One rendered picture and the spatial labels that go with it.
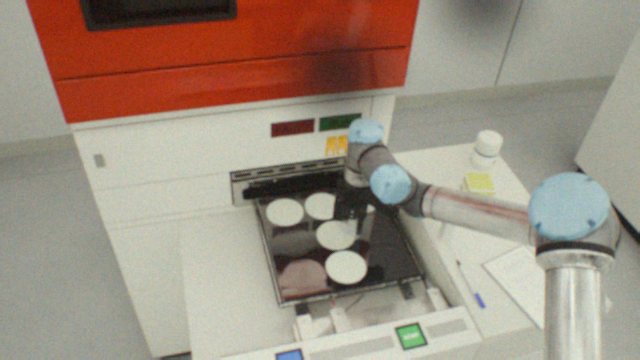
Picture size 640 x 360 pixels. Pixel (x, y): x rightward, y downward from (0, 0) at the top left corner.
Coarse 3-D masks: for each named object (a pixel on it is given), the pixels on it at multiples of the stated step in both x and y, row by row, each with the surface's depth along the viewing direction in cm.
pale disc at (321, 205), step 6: (312, 198) 146; (318, 198) 146; (324, 198) 146; (330, 198) 146; (306, 204) 144; (312, 204) 144; (318, 204) 144; (324, 204) 144; (330, 204) 144; (306, 210) 142; (312, 210) 142; (318, 210) 142; (324, 210) 143; (330, 210) 143; (312, 216) 141; (318, 216) 141; (324, 216) 141; (330, 216) 141
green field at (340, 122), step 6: (324, 120) 137; (330, 120) 137; (336, 120) 138; (342, 120) 138; (348, 120) 139; (354, 120) 139; (324, 126) 138; (330, 126) 139; (336, 126) 139; (342, 126) 140; (348, 126) 140
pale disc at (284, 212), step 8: (280, 200) 144; (288, 200) 145; (272, 208) 142; (280, 208) 142; (288, 208) 142; (296, 208) 142; (272, 216) 140; (280, 216) 140; (288, 216) 140; (296, 216) 140; (280, 224) 138; (288, 224) 138
